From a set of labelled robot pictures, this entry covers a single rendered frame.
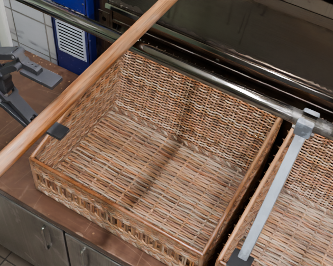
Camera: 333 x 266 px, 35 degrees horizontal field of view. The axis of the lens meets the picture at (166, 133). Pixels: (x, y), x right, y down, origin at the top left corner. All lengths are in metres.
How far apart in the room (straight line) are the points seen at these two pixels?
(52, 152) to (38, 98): 0.33
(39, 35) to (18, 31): 0.11
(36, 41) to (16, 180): 0.60
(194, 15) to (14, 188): 0.73
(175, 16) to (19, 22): 0.71
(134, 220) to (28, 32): 0.93
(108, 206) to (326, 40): 0.70
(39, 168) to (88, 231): 0.22
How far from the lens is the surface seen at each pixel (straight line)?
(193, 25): 1.49
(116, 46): 1.05
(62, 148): 1.60
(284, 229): 1.56
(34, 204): 1.57
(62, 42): 1.85
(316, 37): 1.38
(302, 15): 1.34
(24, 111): 1.04
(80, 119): 1.61
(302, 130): 1.01
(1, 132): 1.76
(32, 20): 1.95
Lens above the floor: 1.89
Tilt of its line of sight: 50 degrees down
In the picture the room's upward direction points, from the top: 5 degrees clockwise
